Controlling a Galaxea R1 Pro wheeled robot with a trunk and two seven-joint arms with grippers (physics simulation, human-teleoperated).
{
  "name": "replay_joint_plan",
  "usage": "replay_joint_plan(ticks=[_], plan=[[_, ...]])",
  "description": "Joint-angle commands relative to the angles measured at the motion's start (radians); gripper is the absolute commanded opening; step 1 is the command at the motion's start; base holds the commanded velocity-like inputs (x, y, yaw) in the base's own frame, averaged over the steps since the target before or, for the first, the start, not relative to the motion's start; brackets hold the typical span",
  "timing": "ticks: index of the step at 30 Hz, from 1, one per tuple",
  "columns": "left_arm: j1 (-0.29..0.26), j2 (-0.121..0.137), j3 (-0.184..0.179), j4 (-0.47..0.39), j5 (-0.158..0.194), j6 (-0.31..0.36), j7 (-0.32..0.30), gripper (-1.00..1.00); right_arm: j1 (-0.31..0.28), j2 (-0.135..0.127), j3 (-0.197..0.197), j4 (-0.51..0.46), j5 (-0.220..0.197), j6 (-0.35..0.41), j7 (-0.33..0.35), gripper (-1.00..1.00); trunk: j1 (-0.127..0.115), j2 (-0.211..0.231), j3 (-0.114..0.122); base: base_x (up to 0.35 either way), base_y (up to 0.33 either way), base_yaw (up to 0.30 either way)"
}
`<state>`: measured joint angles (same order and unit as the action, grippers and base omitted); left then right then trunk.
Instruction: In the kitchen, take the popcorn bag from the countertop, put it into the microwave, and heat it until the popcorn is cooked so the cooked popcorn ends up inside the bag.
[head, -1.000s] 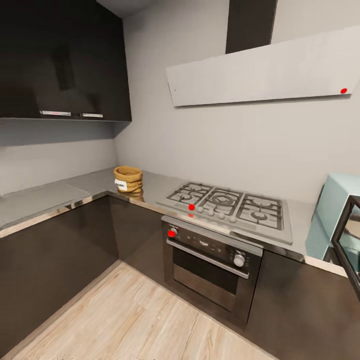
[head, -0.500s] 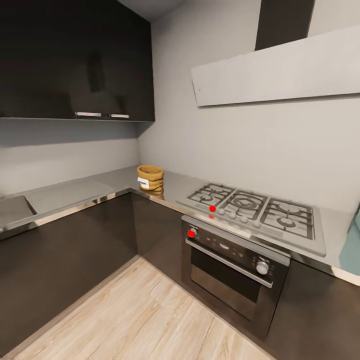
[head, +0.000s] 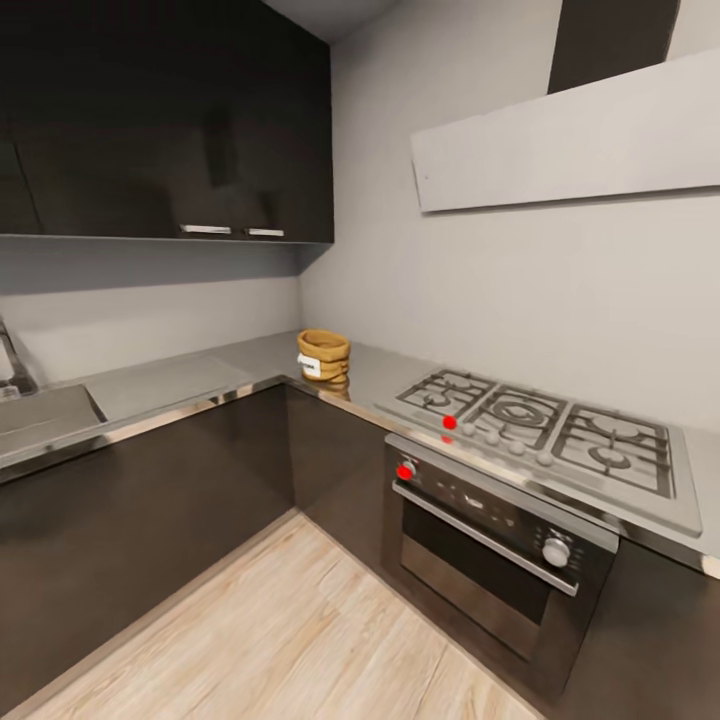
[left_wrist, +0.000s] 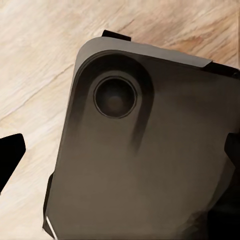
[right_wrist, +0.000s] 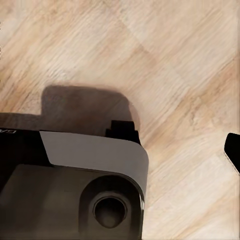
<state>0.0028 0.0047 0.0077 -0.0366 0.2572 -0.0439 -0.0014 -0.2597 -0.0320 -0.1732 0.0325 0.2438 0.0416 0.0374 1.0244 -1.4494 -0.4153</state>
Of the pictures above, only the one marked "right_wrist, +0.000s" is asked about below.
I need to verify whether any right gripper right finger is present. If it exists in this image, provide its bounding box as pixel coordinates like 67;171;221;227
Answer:
224;133;240;173

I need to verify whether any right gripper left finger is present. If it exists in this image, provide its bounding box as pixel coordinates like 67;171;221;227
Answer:
0;133;26;193

